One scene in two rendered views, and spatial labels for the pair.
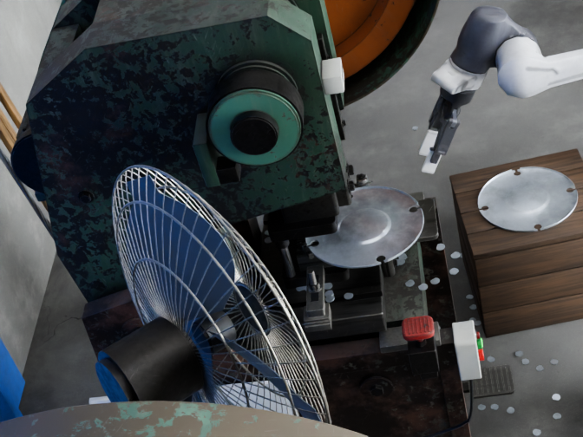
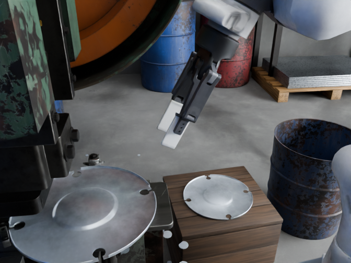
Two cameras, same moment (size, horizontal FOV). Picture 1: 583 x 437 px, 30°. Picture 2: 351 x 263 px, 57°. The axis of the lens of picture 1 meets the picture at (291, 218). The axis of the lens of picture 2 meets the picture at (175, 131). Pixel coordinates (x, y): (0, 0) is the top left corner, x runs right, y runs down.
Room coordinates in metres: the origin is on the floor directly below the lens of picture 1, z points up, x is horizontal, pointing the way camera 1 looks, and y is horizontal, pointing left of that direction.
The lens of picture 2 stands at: (1.45, -0.17, 1.23)
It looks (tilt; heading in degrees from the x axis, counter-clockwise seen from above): 28 degrees down; 341
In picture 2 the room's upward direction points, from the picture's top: straight up
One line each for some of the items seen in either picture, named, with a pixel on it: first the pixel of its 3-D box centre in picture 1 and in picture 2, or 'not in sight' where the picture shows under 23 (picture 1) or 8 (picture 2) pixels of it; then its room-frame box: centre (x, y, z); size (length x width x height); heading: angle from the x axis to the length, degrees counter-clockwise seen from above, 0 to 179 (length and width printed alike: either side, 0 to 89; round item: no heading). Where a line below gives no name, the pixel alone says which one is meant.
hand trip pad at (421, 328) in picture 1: (419, 336); not in sight; (1.65, -0.20, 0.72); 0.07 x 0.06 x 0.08; 79
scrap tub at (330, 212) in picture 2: not in sight; (309, 178); (2.51, -1.26, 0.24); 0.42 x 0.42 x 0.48
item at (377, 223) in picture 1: (363, 225); (85, 206); (1.99, -0.16, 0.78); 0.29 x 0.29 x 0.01
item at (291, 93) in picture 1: (248, 120); not in sight; (1.78, 0.03, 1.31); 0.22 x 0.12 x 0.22; 79
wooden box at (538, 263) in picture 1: (531, 242); (215, 226); (2.41, -0.69, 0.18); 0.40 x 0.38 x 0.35; 84
